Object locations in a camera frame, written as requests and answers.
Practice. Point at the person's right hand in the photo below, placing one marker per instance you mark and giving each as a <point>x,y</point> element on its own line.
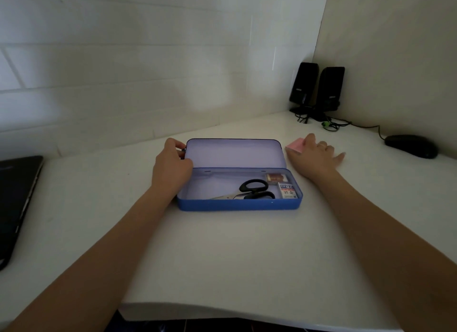
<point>312,160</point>

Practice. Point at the person's left hand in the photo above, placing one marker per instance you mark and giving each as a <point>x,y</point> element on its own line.
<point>171,171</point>

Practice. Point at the person's right fingers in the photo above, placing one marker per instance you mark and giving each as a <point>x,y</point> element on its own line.
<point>321,146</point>

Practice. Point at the person's left fingers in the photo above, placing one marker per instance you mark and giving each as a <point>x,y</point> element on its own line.
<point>176,146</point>

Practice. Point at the blue tin pencil case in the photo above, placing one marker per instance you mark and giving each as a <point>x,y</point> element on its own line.
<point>232,153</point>

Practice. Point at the person's left forearm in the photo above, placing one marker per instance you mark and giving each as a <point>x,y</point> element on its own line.
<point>96,260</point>

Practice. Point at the person's right forearm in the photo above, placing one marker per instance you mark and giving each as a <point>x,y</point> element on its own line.
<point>385,242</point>

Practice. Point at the green audio plug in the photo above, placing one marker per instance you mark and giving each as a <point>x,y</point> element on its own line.
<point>325,124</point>

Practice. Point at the pink sticky note pad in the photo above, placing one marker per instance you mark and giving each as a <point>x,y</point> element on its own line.
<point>294,145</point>

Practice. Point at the small brown eraser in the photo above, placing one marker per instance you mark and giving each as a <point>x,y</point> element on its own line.
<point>275,177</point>

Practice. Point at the small pencil lead box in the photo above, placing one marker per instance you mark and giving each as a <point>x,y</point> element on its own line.
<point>287,191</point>

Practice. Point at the black desktop speaker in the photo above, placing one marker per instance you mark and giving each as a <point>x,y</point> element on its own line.
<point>304,82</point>
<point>330,89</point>

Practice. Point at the black computer mouse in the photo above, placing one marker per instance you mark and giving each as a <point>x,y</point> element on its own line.
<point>410,146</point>

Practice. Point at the black laptop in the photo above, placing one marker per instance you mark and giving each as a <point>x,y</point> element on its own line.
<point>16,199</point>

